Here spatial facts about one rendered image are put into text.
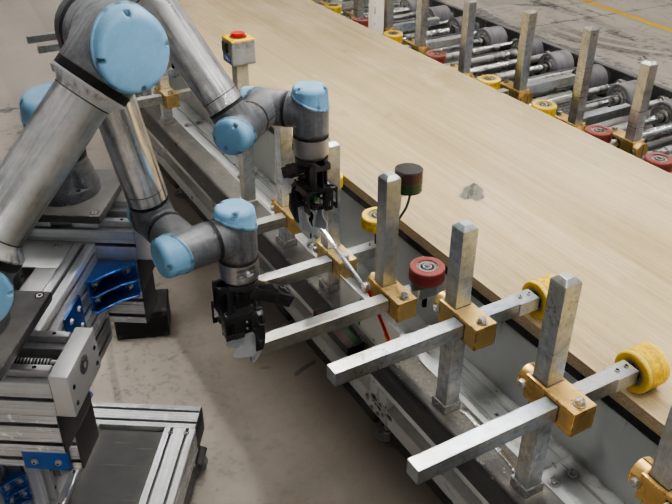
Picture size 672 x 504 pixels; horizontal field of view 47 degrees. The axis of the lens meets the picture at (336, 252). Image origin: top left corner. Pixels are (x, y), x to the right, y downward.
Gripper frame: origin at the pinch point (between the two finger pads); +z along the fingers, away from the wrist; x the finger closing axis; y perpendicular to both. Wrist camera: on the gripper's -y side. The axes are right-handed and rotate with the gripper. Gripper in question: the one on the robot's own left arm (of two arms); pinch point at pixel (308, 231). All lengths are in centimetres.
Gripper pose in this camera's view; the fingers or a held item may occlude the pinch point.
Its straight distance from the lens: 176.6
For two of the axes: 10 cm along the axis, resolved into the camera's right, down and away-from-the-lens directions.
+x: 8.7, -2.6, 4.2
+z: 0.0, 8.5, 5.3
